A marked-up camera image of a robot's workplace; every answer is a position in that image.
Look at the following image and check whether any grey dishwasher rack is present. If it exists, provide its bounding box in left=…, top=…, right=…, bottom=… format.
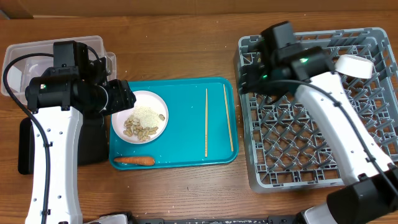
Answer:
left=240, top=27, right=397, bottom=193

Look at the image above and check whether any teal serving tray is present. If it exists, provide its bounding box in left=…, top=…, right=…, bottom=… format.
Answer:
left=109, top=77, right=239, bottom=170

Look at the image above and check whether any orange carrot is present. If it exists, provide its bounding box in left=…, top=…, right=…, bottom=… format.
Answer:
left=114, top=157, right=155, bottom=166

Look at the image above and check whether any white round plate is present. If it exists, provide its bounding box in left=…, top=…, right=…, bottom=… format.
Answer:
left=111, top=90, right=169, bottom=144

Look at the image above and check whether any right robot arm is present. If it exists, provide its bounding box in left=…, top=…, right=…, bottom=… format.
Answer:
left=235, top=21, right=397, bottom=223

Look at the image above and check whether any pile of peanuts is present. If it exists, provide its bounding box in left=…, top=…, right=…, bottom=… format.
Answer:
left=123, top=114, right=166, bottom=142

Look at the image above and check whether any pile of rice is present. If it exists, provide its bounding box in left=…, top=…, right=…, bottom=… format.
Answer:
left=132, top=106, right=162, bottom=128

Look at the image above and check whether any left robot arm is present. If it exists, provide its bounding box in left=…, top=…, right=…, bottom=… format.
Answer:
left=25, top=40, right=136, bottom=223

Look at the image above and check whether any clear plastic bin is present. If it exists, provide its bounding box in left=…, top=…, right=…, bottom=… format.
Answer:
left=2, top=35, right=117, bottom=105

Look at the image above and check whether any white bowl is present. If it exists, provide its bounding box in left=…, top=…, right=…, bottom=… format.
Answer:
left=335, top=54, right=373, bottom=79

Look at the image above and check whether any black tray bin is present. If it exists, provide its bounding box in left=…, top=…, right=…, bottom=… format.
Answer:
left=17, top=116, right=109, bottom=175

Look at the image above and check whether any wooden chopstick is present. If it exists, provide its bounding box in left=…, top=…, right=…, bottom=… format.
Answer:
left=223, top=84, right=234, bottom=152
left=205, top=89, right=208, bottom=157

